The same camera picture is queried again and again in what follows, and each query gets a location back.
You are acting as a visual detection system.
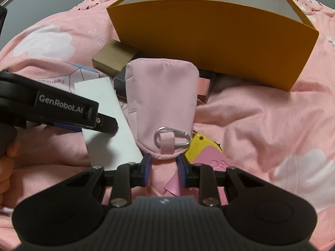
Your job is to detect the gold small box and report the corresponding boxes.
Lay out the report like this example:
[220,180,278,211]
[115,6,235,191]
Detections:
[92,40,140,78]

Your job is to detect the pink fabric pouch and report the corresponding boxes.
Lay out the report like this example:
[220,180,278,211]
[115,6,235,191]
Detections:
[125,58,199,160]

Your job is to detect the yellow tape measure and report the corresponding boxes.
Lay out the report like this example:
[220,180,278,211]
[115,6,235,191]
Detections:
[184,131,222,163]

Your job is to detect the person's left hand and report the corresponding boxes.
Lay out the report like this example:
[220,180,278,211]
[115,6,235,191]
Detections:
[0,139,21,204]

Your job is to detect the white flat box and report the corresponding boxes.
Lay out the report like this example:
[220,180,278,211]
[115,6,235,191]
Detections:
[75,78,143,170]

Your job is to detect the dark grey small box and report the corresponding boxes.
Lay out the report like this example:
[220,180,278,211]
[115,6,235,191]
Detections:
[113,67,127,100]

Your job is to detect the silver carabiner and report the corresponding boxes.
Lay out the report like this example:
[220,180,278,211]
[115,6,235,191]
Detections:
[153,126,191,148]

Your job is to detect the pink small box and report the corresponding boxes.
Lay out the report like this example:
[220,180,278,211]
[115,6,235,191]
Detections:
[198,78,211,103]

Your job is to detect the pink cloud-print duvet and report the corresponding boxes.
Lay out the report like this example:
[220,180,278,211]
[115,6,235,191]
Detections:
[1,0,334,250]

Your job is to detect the orange cardboard box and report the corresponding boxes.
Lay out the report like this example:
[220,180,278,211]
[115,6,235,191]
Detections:
[107,0,318,91]

